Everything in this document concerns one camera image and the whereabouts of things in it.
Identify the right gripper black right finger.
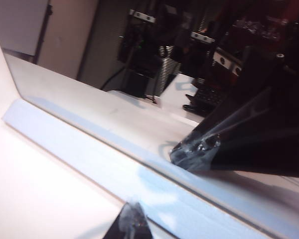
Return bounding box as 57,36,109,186
134,202,153,239

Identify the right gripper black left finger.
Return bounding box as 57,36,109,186
109,202,137,239

